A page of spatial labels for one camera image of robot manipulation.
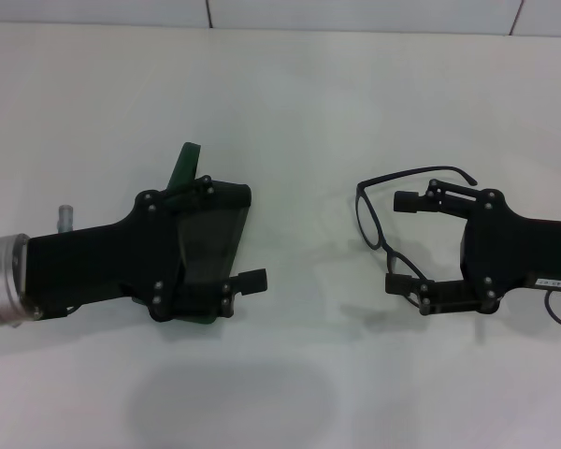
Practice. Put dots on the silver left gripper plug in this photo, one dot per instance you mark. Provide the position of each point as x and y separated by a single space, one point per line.
66 217

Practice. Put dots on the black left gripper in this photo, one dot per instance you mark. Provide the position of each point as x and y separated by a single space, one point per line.
93 262

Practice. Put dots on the green glasses case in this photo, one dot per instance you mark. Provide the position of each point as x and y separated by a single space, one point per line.
210 243

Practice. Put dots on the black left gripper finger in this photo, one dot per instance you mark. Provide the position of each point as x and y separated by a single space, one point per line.
250 280

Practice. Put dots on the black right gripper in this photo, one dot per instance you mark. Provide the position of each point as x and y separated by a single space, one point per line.
505 248

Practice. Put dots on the black glasses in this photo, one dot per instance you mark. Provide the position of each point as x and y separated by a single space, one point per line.
389 254

